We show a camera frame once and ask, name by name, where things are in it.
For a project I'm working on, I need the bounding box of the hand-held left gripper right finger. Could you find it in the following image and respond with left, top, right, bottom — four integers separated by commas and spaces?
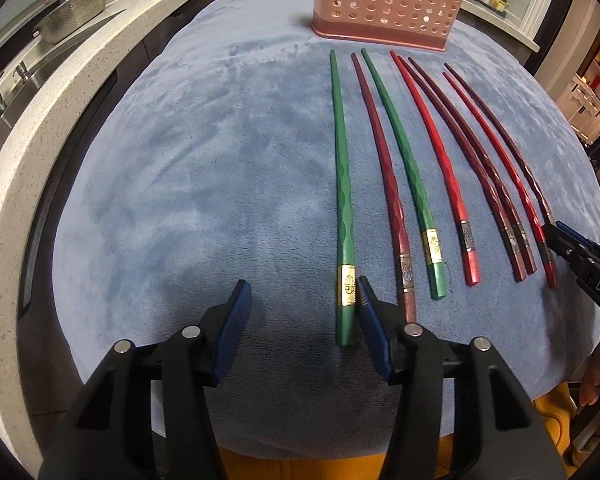
357, 275, 566, 480

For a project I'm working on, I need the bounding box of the stainless steel colander bowl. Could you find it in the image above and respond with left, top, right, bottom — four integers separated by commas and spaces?
32, 0, 110, 44

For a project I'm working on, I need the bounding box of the white sideboard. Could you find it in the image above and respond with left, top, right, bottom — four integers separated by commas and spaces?
554, 25, 600, 147

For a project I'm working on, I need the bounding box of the red chopstick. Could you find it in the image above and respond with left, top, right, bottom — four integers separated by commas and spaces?
390, 50, 481, 286
442, 72, 559, 289

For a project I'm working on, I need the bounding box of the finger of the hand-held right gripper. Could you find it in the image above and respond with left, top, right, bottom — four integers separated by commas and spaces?
554, 219, 600, 254
541, 223, 584, 267

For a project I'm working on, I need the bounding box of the pink perforated utensil holder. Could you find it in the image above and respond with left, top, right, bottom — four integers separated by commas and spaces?
311, 0, 467, 52

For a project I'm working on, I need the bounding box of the blue fleece blanket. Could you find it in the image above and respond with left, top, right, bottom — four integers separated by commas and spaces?
52, 0, 600, 453

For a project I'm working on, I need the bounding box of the green chopstick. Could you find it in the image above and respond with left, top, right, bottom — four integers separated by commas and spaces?
361, 48, 449, 301
329, 49, 359, 347

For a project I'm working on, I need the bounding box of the maroon chopstick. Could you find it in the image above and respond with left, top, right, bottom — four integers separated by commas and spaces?
445, 62, 554, 226
408, 57, 538, 276
351, 53, 417, 324
398, 56, 529, 283

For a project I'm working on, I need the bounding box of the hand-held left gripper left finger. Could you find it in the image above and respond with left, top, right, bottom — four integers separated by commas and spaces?
39, 279, 254, 480

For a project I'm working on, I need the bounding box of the stainless steel sink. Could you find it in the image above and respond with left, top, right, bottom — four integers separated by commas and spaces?
0, 7, 127, 153

